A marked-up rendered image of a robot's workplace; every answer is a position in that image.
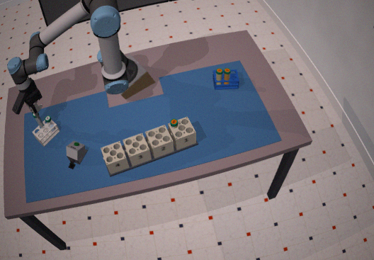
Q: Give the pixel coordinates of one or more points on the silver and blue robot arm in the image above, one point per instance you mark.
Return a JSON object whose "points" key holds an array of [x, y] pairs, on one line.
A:
{"points": [[105, 22]]}

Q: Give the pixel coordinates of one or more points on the beige bucket adapter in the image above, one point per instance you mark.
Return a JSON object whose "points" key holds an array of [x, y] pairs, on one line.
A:
{"points": [[159, 141], [137, 154], [115, 158], [184, 135]]}

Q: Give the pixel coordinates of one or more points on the blue bench mat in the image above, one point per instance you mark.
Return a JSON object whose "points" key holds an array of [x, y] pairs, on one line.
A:
{"points": [[226, 121]]}

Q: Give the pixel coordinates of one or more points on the blue tube rack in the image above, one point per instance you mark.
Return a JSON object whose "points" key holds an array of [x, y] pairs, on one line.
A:
{"points": [[232, 85]]}

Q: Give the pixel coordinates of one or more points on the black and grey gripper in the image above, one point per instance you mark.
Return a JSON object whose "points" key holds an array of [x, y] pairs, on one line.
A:
{"points": [[32, 97]]}

